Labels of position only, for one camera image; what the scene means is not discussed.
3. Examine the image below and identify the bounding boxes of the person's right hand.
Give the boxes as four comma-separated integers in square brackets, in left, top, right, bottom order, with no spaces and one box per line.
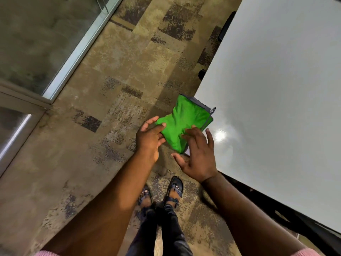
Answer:
[171,125,218,184]

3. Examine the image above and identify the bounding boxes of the person's left hand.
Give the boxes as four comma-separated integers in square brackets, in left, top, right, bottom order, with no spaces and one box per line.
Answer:
[136,116,167,166]

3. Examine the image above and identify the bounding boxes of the green bag with zipper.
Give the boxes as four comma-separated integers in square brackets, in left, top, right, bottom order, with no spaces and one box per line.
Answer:
[155,94,216,154]

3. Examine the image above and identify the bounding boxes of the person's right forearm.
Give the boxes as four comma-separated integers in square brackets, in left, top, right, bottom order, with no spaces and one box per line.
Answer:
[201,172,307,256]

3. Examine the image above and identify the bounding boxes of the person's left forearm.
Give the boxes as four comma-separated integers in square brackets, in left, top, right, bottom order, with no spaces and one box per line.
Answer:
[41,151,156,256]

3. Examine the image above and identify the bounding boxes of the black sandal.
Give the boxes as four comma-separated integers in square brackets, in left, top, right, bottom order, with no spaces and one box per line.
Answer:
[137,185,154,209]
[162,176,184,209]

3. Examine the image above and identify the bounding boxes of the black trousers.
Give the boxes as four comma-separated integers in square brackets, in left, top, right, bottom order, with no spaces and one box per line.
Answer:
[126,204,194,256]

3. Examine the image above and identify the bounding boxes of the black chair armrest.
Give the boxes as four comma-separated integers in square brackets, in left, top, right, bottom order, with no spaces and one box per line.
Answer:
[218,11,237,42]

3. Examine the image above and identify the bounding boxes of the pink right sleeve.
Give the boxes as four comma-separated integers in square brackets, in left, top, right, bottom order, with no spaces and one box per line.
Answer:
[292,247,325,256]

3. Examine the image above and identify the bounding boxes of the glass door with metal frame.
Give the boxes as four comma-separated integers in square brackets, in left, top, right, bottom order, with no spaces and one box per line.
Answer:
[0,79,52,177]

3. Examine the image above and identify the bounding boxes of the glass wall panel, metal frame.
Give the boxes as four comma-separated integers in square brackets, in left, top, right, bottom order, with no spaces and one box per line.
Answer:
[0,0,125,102]

